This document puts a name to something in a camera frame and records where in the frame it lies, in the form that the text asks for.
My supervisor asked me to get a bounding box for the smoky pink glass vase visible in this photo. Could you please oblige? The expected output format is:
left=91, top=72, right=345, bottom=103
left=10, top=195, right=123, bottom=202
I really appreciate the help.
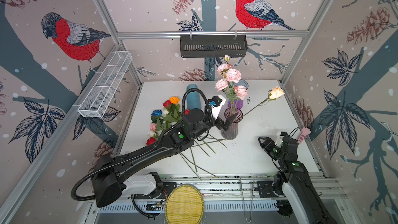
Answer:
left=221, top=108, right=243, bottom=140

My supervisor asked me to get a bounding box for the pink carnation flower stem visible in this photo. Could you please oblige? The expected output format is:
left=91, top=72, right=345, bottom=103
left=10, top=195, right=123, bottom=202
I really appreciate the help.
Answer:
left=231, top=86, right=248, bottom=123

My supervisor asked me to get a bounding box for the cream peach rose stem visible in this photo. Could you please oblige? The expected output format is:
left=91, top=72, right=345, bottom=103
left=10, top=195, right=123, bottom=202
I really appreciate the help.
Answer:
left=243, top=87, right=285, bottom=117

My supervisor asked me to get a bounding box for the blue rose flower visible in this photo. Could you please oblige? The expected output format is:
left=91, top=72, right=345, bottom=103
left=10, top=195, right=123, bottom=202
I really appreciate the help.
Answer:
left=151, top=110, right=162, bottom=116

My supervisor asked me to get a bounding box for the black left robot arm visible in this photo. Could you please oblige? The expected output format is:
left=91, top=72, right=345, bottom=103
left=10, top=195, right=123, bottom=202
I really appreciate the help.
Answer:
left=70, top=95, right=237, bottom=207

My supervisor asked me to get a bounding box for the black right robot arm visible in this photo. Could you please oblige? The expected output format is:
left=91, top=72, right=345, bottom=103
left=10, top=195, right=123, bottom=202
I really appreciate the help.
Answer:
left=254, top=132, right=337, bottom=224

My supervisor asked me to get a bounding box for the teal ceramic vase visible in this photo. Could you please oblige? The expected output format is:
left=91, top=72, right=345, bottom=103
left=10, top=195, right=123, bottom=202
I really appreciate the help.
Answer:
left=186, top=91, right=202, bottom=110

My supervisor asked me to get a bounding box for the blue purple glass vase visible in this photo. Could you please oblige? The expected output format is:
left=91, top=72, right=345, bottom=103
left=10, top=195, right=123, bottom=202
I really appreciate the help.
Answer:
left=228, top=79, right=249, bottom=110

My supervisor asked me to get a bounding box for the pink silicone spatula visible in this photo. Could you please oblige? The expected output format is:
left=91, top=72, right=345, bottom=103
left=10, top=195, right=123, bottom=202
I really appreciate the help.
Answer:
left=297, top=127, right=311, bottom=144

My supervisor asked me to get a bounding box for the orange rose flower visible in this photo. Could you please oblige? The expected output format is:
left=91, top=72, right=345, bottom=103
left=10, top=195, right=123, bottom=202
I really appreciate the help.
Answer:
left=170, top=96, right=180, bottom=104

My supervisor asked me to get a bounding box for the dark red rose flower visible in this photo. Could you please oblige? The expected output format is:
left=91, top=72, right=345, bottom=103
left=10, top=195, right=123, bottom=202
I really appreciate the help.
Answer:
left=163, top=100, right=172, bottom=108

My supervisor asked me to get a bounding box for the white rose flower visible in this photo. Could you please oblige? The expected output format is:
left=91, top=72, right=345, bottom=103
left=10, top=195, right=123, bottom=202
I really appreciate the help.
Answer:
left=162, top=109, right=170, bottom=116

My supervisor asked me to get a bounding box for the yellow woven round mat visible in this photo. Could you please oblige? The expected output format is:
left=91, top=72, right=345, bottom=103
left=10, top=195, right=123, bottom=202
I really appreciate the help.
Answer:
left=165, top=184, right=205, bottom=224

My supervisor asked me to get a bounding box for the black hanging wire basket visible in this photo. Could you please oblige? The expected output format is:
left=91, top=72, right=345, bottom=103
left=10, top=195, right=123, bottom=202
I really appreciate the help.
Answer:
left=180, top=35, right=248, bottom=58

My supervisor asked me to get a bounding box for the white mesh wall shelf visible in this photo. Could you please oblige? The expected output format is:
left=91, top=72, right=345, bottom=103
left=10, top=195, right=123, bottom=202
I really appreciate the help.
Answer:
left=78, top=51, right=132, bottom=118

